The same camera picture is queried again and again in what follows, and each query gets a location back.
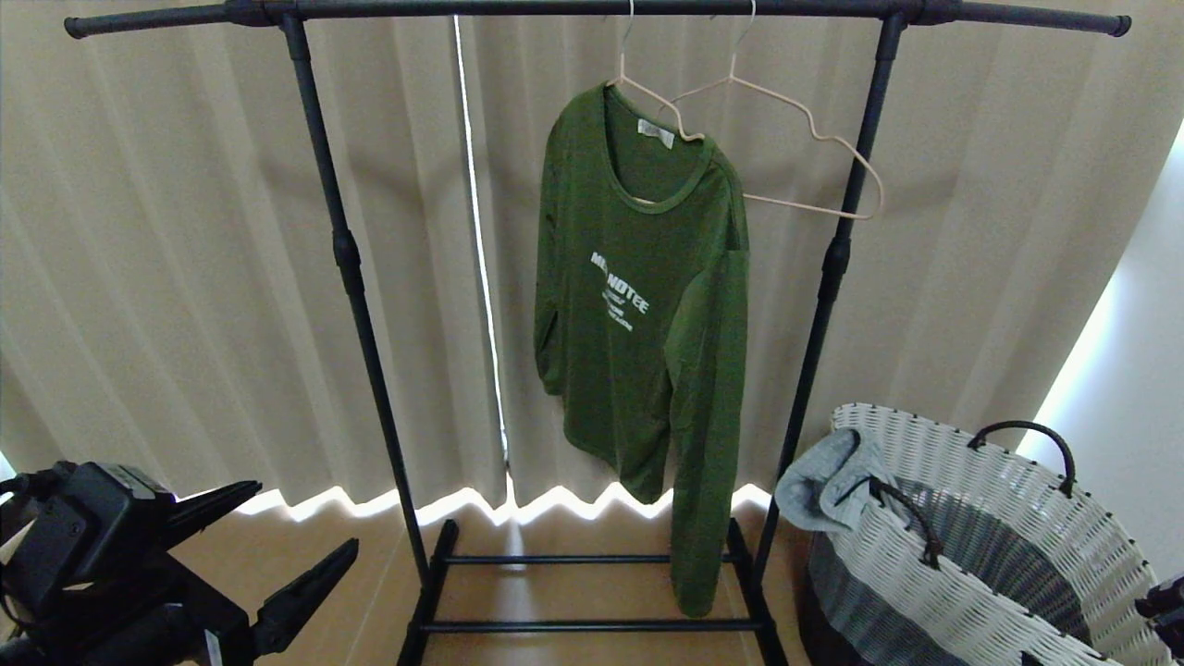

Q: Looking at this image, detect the black clothes rack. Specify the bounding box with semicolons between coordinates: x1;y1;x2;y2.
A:
63;0;1133;666

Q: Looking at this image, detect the pale grey garment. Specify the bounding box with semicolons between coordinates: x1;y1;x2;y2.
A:
773;427;894;536

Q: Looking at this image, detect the white laundry basket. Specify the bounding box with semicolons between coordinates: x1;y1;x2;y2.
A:
797;402;1153;666

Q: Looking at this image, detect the green printed shirt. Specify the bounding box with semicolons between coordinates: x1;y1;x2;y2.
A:
534;83;750;619

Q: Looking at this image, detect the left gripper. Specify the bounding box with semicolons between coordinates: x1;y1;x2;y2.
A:
0;480;360;666

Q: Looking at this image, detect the pink clothes hanger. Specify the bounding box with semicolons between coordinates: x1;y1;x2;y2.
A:
671;0;885;221
606;0;706;206

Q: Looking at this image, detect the beige curtain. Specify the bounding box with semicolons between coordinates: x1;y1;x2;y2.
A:
0;0;1184;528

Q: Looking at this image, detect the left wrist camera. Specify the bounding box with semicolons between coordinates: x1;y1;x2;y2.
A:
5;461;177;616

